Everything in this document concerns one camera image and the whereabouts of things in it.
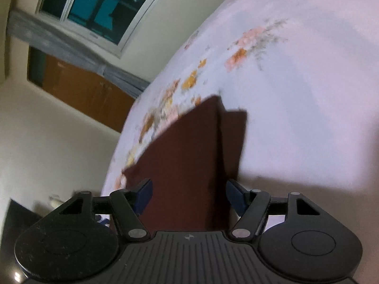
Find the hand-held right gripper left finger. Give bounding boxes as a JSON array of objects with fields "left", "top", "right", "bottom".
[{"left": 59, "top": 178, "right": 154, "bottom": 241}]

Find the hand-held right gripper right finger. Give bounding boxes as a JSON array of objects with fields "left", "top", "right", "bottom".
[{"left": 225, "top": 180, "right": 323, "bottom": 240}]

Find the maroon long-sleeve shirt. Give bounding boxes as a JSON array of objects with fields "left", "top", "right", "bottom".
[{"left": 121, "top": 95, "right": 248, "bottom": 233}]

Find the small white object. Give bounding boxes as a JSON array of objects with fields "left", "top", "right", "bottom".
[{"left": 48, "top": 195, "right": 64, "bottom": 209}]

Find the brown wooden door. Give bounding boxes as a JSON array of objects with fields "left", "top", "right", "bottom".
[{"left": 41, "top": 55, "right": 137, "bottom": 133}]

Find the pink floral bedsheet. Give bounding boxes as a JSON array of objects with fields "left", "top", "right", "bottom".
[{"left": 101, "top": 0, "right": 379, "bottom": 235}]

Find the dark furniture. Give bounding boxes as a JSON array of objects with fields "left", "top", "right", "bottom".
[{"left": 0, "top": 199, "right": 42, "bottom": 284}]

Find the grey curtain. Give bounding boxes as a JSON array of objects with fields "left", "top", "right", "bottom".
[{"left": 7, "top": 8, "right": 150, "bottom": 99}]

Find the glass transom panel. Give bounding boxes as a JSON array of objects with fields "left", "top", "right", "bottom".
[{"left": 27, "top": 47, "right": 46, "bottom": 86}]

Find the sliding glass window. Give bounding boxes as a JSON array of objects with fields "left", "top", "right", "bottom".
[{"left": 35, "top": 0, "right": 176, "bottom": 59}]

